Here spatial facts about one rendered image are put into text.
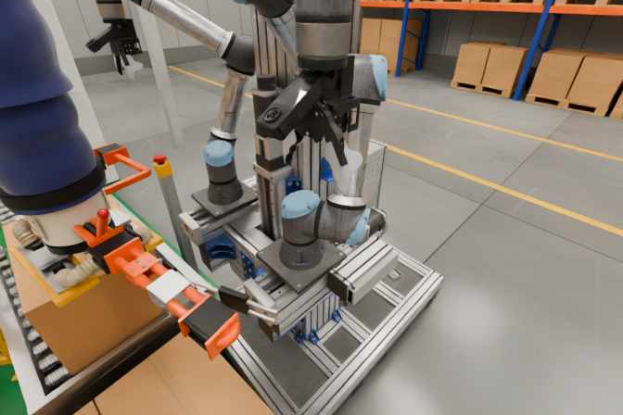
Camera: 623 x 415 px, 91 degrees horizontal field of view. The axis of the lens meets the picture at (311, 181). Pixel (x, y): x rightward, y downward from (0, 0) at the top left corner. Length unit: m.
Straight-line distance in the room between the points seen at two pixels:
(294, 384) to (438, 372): 0.82
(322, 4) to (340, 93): 0.13
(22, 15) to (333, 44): 0.65
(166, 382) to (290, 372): 0.59
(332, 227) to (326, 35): 0.59
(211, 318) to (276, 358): 1.19
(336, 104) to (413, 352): 1.84
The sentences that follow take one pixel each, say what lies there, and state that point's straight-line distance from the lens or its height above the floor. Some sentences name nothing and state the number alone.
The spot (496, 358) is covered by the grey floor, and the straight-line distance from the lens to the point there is 2.30.
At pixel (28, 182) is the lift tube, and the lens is 0.96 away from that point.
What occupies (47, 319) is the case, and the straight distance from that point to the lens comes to 1.40.
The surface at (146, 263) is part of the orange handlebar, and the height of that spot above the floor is 1.27.
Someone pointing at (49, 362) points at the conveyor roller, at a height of 0.54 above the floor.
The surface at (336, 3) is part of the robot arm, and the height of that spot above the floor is 1.79.
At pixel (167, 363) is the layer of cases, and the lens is 1.53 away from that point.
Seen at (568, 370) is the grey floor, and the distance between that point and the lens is 2.47.
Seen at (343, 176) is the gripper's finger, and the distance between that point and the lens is 0.46.
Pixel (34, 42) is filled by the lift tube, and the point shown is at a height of 1.71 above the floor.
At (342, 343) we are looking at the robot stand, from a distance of 1.85.
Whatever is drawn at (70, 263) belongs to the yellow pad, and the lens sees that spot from 1.11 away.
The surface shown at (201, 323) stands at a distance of 0.65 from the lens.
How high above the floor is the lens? 1.80
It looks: 32 degrees down
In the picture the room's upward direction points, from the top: straight up
